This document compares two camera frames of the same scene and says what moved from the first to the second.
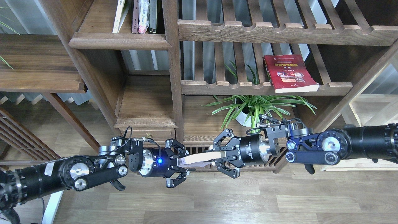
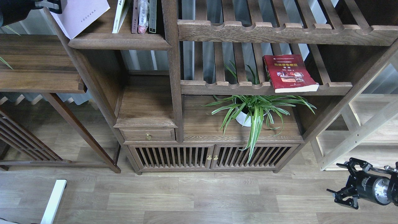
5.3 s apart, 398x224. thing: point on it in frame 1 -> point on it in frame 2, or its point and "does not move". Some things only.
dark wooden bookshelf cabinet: x=184 y=70 does not move
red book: x=290 y=73 does not move
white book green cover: x=122 y=8 does not move
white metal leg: x=51 y=210 does not move
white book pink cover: x=197 y=159 -> x=77 y=15
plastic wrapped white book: x=144 y=8 does not move
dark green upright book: x=153 y=13 does not move
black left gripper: x=150 y=165 -> x=12 y=11
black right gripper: x=253 y=149 -> x=378 y=189
